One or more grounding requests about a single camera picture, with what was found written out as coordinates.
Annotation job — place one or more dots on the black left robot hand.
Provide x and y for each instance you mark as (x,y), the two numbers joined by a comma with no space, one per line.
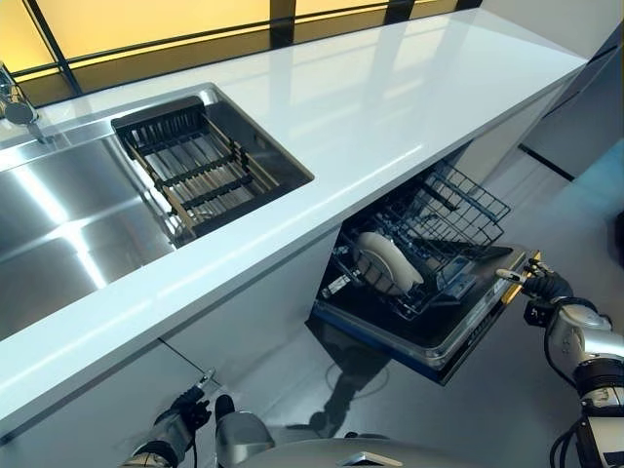
(187,412)

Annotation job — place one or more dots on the dishwasher door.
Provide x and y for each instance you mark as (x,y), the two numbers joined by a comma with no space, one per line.
(370,331)

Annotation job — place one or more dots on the cream round plate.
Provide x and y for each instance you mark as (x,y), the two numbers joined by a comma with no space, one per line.
(404,268)

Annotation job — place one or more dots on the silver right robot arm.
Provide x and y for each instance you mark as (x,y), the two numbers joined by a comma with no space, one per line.
(585,336)

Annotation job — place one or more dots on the robot left leg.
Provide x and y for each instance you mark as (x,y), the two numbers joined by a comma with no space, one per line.
(244,439)

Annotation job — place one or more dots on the white cabinet door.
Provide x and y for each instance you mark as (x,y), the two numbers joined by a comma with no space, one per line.
(512,136)
(88,419)
(263,312)

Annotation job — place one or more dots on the stainless steel sink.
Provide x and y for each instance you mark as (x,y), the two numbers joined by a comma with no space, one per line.
(58,219)

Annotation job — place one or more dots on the black sink drying rack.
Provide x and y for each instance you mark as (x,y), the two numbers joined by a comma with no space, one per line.
(146,124)

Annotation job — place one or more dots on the chrome kitchen faucet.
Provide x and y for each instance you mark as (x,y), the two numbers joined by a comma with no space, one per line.
(19,112)

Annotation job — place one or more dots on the tall grey cabinet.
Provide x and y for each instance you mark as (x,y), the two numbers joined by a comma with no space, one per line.
(590,107)

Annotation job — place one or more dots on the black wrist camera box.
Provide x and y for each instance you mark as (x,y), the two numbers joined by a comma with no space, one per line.
(536,312)

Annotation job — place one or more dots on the dark window frame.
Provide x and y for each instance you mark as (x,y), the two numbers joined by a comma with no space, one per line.
(283,19)

